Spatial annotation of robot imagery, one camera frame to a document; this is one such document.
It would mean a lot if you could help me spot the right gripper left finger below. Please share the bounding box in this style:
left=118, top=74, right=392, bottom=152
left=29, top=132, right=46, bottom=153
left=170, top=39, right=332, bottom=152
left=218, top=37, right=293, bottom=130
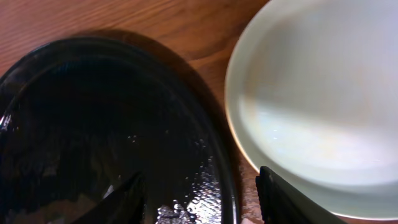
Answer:
left=70, top=172, right=146, bottom=223

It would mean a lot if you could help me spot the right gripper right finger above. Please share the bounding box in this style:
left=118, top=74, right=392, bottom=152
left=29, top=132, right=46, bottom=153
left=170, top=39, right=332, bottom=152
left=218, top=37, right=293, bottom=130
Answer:
left=256, top=166, right=345, bottom=224

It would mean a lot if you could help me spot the light blue plate top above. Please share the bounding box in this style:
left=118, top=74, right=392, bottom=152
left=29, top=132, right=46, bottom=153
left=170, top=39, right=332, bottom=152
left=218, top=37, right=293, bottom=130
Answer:
left=225, top=0, right=397, bottom=220

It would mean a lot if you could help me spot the black round tray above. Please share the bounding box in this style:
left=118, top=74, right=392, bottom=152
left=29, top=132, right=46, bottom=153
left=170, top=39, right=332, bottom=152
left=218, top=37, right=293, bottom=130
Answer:
left=1, top=37, right=239, bottom=223

